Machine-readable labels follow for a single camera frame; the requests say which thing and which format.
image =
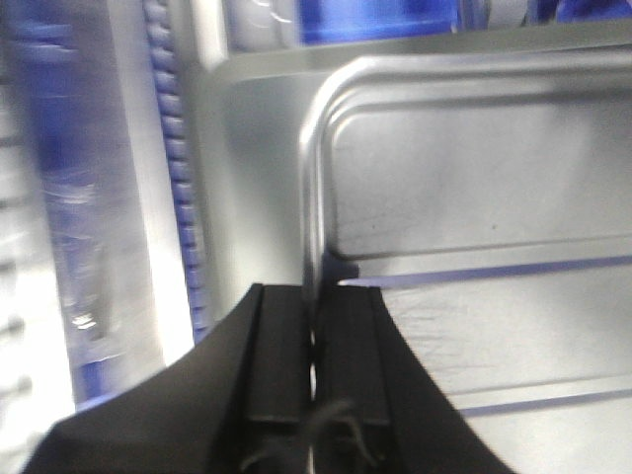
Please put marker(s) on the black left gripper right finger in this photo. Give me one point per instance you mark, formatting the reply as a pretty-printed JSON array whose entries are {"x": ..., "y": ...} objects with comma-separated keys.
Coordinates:
[{"x": 399, "y": 421}]

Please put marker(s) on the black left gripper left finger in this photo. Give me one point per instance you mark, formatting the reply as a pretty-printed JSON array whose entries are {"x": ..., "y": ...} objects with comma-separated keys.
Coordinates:
[{"x": 236, "y": 403}]

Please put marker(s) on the small silver ribbed tray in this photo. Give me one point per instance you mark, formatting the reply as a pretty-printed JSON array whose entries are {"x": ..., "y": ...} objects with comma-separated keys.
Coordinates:
[{"x": 538, "y": 364}]

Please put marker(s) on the large grey metal tray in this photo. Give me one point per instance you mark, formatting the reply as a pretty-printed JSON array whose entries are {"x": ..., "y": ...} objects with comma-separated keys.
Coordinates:
[{"x": 257, "y": 173}]

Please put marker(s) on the white roller track far left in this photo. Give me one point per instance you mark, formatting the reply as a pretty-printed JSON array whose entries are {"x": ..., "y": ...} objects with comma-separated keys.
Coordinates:
[{"x": 165, "y": 74}]

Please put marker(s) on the stainless steel rack frame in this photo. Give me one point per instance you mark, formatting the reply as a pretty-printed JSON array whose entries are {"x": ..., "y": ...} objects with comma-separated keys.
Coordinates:
[{"x": 168, "y": 288}]

